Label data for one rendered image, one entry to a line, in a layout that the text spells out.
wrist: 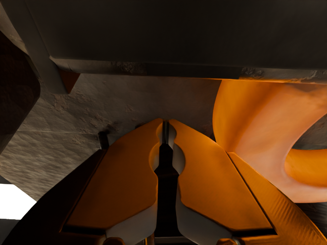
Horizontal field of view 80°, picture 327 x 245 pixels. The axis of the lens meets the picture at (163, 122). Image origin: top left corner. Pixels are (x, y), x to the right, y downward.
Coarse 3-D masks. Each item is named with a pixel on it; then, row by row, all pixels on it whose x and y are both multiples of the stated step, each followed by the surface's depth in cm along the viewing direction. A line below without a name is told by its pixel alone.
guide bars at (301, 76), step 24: (0, 24) 4; (24, 48) 4; (96, 72) 5; (120, 72) 5; (144, 72) 5; (168, 72) 5; (192, 72) 5; (216, 72) 5; (240, 72) 5; (264, 72) 5; (288, 72) 5; (312, 72) 5
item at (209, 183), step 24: (168, 120) 12; (168, 144) 12; (192, 144) 10; (216, 144) 10; (192, 168) 8; (216, 168) 8; (192, 192) 7; (216, 192) 7; (240, 192) 7; (192, 216) 6; (216, 216) 6; (240, 216) 6; (264, 216) 6; (192, 240) 7; (216, 240) 6
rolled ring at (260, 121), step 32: (224, 96) 9; (256, 96) 7; (288, 96) 7; (320, 96) 7; (224, 128) 9; (256, 128) 8; (288, 128) 8; (256, 160) 10; (288, 160) 14; (320, 160) 15; (288, 192) 14; (320, 192) 14
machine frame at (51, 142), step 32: (32, 64) 16; (64, 96) 19; (96, 96) 19; (128, 96) 18; (160, 96) 18; (192, 96) 18; (32, 128) 23; (64, 128) 23; (96, 128) 22; (128, 128) 22; (320, 128) 21; (0, 160) 41; (32, 160) 40; (64, 160) 40; (32, 192) 54
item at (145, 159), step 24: (120, 144) 10; (144, 144) 10; (96, 168) 8; (120, 168) 8; (144, 168) 8; (96, 192) 7; (120, 192) 7; (144, 192) 7; (72, 216) 6; (96, 216) 6; (120, 216) 6; (144, 216) 6
